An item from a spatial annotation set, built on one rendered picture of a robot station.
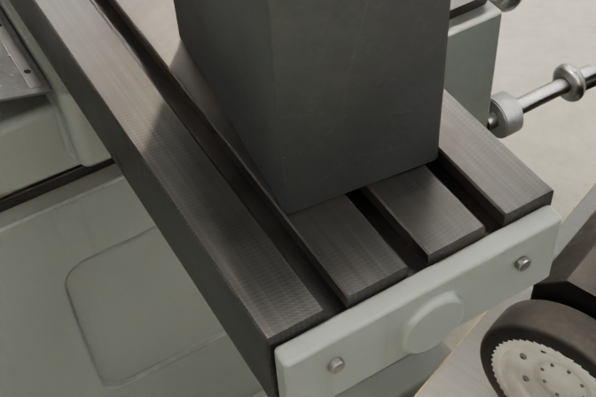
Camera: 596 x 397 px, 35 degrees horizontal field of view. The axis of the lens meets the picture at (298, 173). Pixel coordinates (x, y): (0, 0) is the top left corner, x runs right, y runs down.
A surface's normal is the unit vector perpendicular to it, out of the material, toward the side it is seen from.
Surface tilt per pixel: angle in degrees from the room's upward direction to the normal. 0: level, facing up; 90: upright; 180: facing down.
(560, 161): 0
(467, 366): 0
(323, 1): 90
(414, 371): 0
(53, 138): 90
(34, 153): 90
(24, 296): 90
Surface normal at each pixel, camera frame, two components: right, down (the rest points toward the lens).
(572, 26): -0.04, -0.69
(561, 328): -0.23, -0.74
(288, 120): 0.41, 0.65
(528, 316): -0.45, -0.80
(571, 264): -0.58, -0.80
